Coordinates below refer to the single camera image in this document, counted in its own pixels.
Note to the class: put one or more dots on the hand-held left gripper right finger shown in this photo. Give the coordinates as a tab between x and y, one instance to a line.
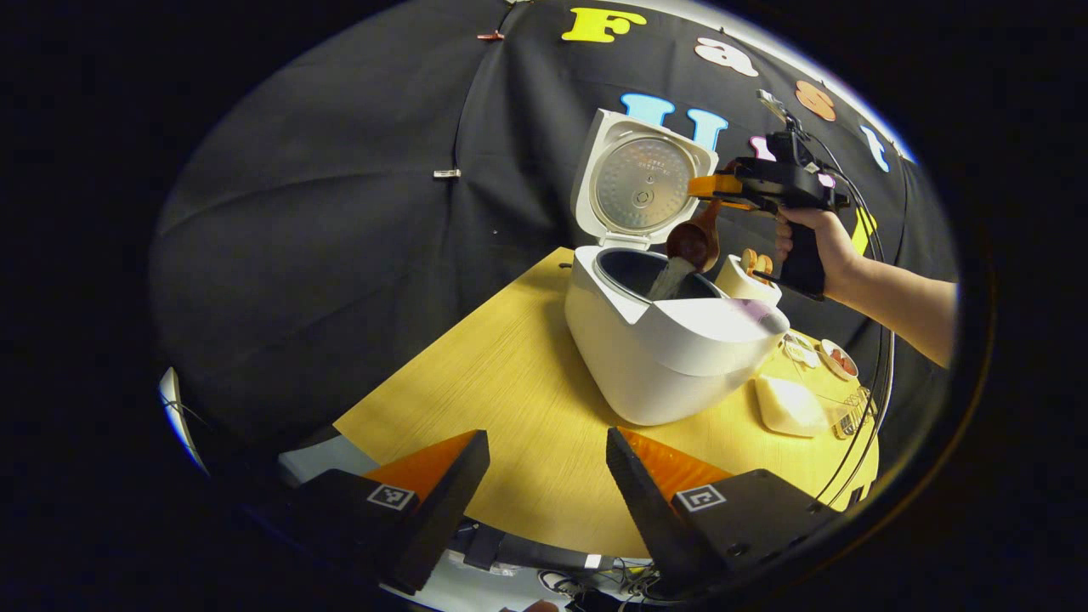
650	518

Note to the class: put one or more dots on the brown wooden spoon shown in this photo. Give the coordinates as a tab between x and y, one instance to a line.
693	242

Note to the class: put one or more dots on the white rice cooker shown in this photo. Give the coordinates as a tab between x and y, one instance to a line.
663	374

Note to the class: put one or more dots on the white toaster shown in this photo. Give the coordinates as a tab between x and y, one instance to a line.
738	291

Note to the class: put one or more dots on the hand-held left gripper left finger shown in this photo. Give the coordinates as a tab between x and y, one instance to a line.
442	510

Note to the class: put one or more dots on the round white plate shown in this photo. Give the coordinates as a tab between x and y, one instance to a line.
829	367

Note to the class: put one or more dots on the black backdrop cloth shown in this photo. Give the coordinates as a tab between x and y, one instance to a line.
340	255

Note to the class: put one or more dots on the scooped white rice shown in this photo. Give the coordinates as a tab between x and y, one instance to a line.
671	279

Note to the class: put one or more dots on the white divided dish with grains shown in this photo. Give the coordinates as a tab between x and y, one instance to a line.
799	350

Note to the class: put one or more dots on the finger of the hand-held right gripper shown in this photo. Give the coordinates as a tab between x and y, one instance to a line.
714	186
738	205

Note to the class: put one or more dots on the toast bread slice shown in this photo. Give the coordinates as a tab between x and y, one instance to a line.
764	267
749	260

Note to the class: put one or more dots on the black power strip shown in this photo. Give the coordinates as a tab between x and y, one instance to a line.
527	551

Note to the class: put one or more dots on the clear container of rice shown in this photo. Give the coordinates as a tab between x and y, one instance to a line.
790	408

